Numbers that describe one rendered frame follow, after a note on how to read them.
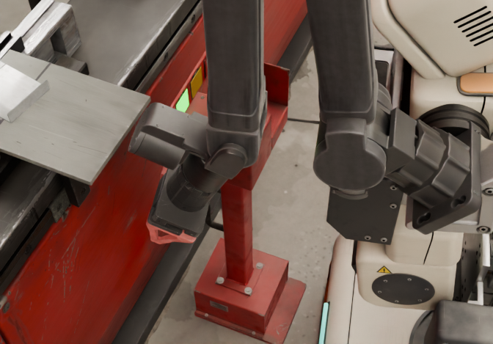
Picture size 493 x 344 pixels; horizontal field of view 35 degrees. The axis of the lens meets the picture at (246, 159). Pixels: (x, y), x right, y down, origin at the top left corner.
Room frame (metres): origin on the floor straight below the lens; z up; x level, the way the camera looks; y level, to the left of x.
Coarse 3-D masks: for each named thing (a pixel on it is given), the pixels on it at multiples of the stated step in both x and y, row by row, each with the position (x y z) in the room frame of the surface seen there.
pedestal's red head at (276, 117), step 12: (192, 72) 1.03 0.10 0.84; (204, 72) 1.06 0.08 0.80; (264, 72) 1.07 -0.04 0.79; (276, 72) 1.06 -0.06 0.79; (288, 72) 1.05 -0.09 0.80; (276, 84) 1.06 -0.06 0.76; (288, 84) 1.05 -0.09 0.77; (204, 96) 1.02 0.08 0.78; (276, 96) 1.06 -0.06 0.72; (192, 108) 0.99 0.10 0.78; (204, 108) 0.99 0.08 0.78; (276, 108) 1.05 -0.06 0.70; (276, 120) 1.02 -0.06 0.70; (264, 132) 0.93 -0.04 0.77; (276, 132) 0.99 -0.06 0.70; (264, 144) 0.93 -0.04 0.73; (264, 156) 0.93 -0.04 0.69; (252, 168) 0.88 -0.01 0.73; (228, 180) 0.89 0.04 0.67; (240, 180) 0.88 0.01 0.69; (252, 180) 0.88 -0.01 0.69
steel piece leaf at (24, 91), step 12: (0, 72) 0.88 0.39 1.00; (12, 72) 0.88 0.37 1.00; (0, 84) 0.85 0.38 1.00; (12, 84) 0.85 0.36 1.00; (24, 84) 0.85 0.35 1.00; (36, 84) 0.85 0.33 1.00; (0, 96) 0.83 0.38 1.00; (12, 96) 0.83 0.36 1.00; (24, 96) 0.83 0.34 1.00; (36, 96) 0.82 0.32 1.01; (0, 108) 0.80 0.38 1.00; (12, 108) 0.80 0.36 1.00; (24, 108) 0.80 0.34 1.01; (12, 120) 0.78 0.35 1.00
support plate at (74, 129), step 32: (32, 64) 0.90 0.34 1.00; (64, 96) 0.83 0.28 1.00; (96, 96) 0.82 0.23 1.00; (128, 96) 0.82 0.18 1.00; (0, 128) 0.76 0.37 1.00; (32, 128) 0.76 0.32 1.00; (64, 128) 0.76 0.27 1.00; (96, 128) 0.76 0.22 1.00; (128, 128) 0.76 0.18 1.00; (32, 160) 0.70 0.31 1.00; (64, 160) 0.70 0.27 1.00; (96, 160) 0.70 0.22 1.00
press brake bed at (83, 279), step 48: (288, 0) 1.71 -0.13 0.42; (192, 48) 1.20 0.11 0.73; (288, 48) 1.89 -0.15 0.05; (96, 192) 0.84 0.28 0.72; (144, 192) 0.97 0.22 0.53; (48, 240) 0.71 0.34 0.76; (96, 240) 0.81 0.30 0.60; (144, 240) 0.94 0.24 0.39; (0, 288) 0.60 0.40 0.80; (48, 288) 0.68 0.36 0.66; (96, 288) 0.77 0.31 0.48; (144, 288) 1.00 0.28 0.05; (0, 336) 0.57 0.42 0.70; (48, 336) 0.64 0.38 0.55; (96, 336) 0.73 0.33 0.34; (144, 336) 0.87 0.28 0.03
